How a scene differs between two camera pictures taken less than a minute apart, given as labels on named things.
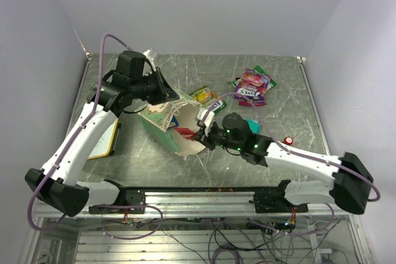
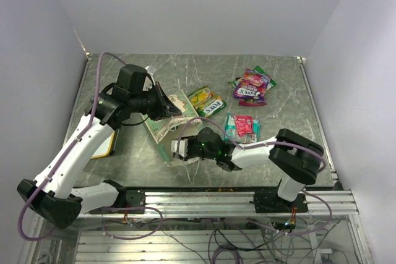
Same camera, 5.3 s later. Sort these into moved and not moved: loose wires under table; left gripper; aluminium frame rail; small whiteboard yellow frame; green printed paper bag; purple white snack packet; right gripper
Moved: green printed paper bag; left gripper; right gripper
Not moved: small whiteboard yellow frame; aluminium frame rail; purple white snack packet; loose wires under table
